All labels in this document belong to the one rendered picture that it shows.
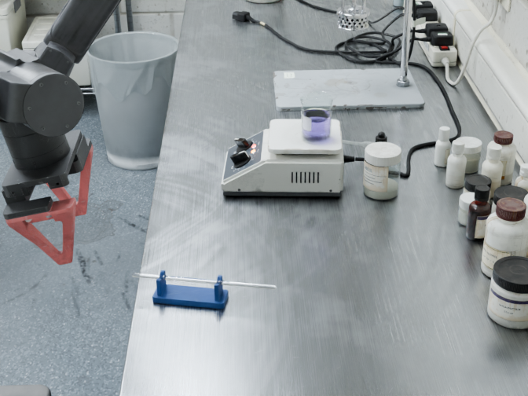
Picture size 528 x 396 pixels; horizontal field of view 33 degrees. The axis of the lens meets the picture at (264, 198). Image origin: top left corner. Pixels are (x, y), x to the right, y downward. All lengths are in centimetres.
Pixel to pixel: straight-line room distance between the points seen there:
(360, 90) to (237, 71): 29
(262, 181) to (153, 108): 169
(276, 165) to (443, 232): 29
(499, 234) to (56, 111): 67
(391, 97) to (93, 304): 112
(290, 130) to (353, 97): 36
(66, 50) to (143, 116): 191
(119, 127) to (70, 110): 233
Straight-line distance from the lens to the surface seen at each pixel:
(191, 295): 121
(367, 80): 190
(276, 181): 143
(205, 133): 168
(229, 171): 146
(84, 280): 263
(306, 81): 189
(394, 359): 112
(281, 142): 143
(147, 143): 315
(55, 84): 80
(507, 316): 118
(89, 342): 239
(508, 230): 124
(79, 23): 120
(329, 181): 143
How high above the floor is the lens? 146
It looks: 29 degrees down
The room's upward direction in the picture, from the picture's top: 1 degrees counter-clockwise
